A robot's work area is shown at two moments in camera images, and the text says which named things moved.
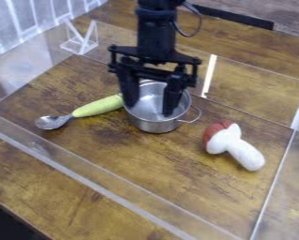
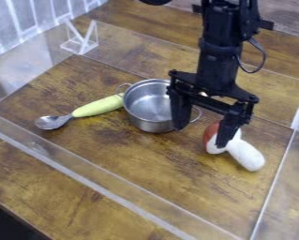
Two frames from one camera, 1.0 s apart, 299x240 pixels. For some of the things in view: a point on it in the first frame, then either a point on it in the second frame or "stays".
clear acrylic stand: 76,43 stays
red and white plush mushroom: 222,139 stays
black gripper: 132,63 -> 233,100
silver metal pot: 147,117 stays
